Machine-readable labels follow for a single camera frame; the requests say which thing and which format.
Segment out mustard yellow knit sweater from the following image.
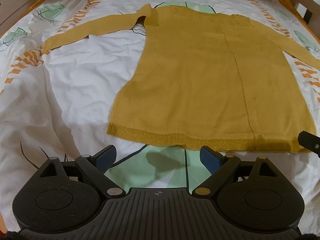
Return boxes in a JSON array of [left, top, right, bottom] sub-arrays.
[[44, 5, 319, 153]]

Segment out white patterned duvet cover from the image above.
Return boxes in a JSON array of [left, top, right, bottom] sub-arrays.
[[1, 0, 319, 234]]

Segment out orange bed sheet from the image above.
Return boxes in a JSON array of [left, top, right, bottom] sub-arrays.
[[278, 0, 319, 43]]

